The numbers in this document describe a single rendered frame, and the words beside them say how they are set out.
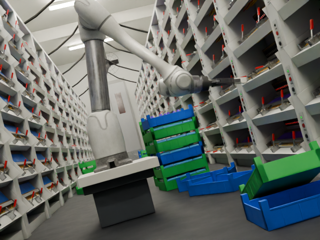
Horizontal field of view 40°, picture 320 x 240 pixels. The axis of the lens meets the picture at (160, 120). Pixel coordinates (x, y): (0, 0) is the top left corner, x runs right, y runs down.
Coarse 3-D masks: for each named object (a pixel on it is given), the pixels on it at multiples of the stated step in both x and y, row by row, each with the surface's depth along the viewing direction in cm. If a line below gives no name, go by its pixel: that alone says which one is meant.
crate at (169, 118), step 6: (192, 108) 278; (168, 114) 273; (174, 114) 274; (180, 114) 275; (186, 114) 276; (192, 114) 277; (144, 120) 288; (150, 120) 271; (156, 120) 271; (162, 120) 272; (168, 120) 273; (174, 120) 274; (180, 120) 290; (144, 126) 283; (150, 126) 270; (156, 126) 275
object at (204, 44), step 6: (216, 18) 254; (216, 24) 269; (216, 30) 265; (210, 36) 280; (216, 36) 271; (222, 36) 297; (198, 42) 314; (204, 42) 314; (210, 42) 287; (216, 42) 310; (204, 48) 306
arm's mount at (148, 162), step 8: (136, 160) 213; (144, 160) 191; (152, 160) 192; (112, 168) 199; (120, 168) 189; (128, 168) 190; (136, 168) 190; (144, 168) 191; (80, 176) 207; (88, 176) 187; (96, 176) 188; (104, 176) 188; (112, 176) 188; (120, 176) 189; (80, 184) 186; (88, 184) 187
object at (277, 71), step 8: (272, 56) 233; (256, 64) 244; (264, 64) 244; (280, 64) 184; (248, 72) 243; (264, 72) 207; (272, 72) 196; (280, 72) 189; (248, 80) 243; (256, 80) 219; (264, 80) 210; (248, 88) 236
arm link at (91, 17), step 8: (80, 0) 213; (88, 0) 213; (80, 8) 213; (88, 8) 212; (96, 8) 212; (104, 8) 215; (80, 16) 217; (88, 16) 213; (96, 16) 212; (104, 16) 213; (88, 24) 218; (96, 24) 214
